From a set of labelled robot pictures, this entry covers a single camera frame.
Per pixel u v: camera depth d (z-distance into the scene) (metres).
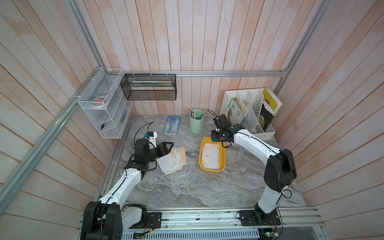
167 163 0.92
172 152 0.98
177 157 0.96
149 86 1.03
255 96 1.04
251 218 0.73
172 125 1.13
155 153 0.72
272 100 0.95
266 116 0.97
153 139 0.76
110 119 0.78
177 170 0.91
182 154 0.98
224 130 0.66
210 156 0.96
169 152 0.74
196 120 1.00
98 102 0.74
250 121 0.95
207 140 0.98
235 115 0.98
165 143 0.75
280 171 0.47
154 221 0.73
